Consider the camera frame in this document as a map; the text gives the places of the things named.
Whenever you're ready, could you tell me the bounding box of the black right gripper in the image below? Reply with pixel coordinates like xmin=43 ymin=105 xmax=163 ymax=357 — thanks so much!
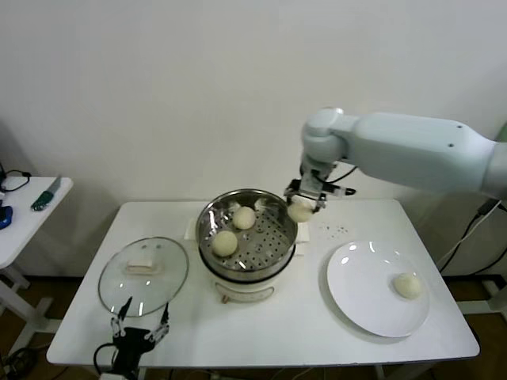
xmin=284 ymin=178 xmax=328 ymax=215

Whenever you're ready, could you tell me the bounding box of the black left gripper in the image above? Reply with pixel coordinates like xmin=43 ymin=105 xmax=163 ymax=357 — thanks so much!
xmin=109 ymin=296 xmax=171 ymax=373

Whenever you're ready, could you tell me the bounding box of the white steamed baozi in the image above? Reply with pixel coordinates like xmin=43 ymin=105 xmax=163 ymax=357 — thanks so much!
xmin=212 ymin=230 xmax=239 ymax=257
xmin=391 ymin=272 xmax=422 ymax=300
xmin=287 ymin=199 xmax=314 ymax=222
xmin=231 ymin=206 xmax=257 ymax=230

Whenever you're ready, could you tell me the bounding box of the round glass pot lid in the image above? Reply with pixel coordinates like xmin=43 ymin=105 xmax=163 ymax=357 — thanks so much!
xmin=97 ymin=236 xmax=190 ymax=317

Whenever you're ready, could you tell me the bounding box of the stainless steel steamer basket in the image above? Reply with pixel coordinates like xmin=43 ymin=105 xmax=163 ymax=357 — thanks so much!
xmin=184 ymin=188 xmax=311 ymax=275

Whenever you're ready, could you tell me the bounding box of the white electric cooking pot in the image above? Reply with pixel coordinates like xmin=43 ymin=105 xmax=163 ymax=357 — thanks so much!
xmin=197 ymin=241 xmax=307 ymax=306

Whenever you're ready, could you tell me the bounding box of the round white plate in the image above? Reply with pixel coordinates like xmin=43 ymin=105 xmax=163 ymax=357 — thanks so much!
xmin=326 ymin=241 xmax=432 ymax=339

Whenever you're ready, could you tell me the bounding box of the white side table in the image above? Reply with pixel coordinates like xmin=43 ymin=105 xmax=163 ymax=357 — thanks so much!
xmin=0 ymin=177 xmax=74 ymax=344

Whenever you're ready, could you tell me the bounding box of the black power adapter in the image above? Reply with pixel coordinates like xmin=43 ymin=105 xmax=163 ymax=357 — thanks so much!
xmin=477 ymin=197 xmax=504 ymax=217

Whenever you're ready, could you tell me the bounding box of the white table with shelf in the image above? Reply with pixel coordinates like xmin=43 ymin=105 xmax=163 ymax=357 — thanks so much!
xmin=459 ymin=276 xmax=507 ymax=317

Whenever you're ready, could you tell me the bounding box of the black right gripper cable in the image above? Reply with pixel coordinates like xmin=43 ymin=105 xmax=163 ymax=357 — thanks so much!
xmin=322 ymin=164 xmax=360 ymax=196

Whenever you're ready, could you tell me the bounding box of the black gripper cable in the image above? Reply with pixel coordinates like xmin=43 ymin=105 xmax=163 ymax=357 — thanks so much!
xmin=322 ymin=164 xmax=360 ymax=196
xmin=93 ymin=342 xmax=119 ymax=375

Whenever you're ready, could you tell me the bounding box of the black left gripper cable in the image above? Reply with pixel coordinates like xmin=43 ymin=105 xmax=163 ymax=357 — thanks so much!
xmin=93 ymin=342 xmax=119 ymax=375

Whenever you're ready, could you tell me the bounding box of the green handled knife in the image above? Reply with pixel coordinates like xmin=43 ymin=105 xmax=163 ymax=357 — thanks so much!
xmin=31 ymin=175 xmax=63 ymax=212

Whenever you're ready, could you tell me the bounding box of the black power cable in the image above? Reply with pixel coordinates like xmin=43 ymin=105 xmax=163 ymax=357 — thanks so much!
xmin=435 ymin=213 xmax=507 ymax=278

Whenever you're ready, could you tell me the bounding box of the black cable on side table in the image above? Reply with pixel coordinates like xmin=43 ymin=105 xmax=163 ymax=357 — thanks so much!
xmin=0 ymin=169 xmax=32 ymax=195

